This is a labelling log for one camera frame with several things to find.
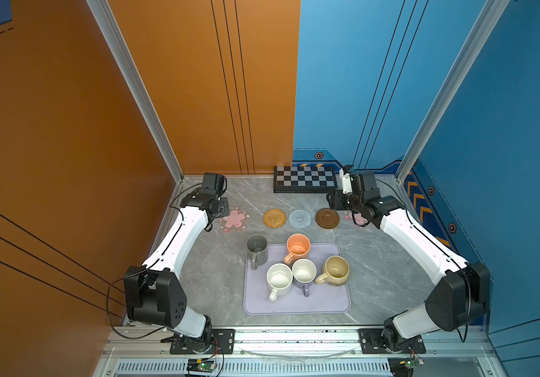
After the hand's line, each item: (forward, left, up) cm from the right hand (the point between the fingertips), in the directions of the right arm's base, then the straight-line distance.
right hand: (332, 195), depth 84 cm
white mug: (-22, +19, -21) cm, 36 cm away
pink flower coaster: (+5, +39, -22) cm, 45 cm away
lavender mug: (-20, +10, -22) cm, 31 cm away
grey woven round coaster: (+4, +10, -21) cm, 23 cm away
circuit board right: (-48, -18, -23) cm, 57 cm away
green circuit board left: (-48, +45, -23) cm, 69 cm away
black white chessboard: (+27, +7, -18) cm, 33 cm away
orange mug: (-9, +12, -20) cm, 25 cm away
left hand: (-2, +42, -3) cm, 42 cm away
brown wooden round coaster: (+4, -2, -20) cm, 21 cm away
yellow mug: (-20, -2, -21) cm, 29 cm away
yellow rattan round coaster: (+5, +22, -21) cm, 30 cm away
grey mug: (-12, +28, -18) cm, 35 cm away
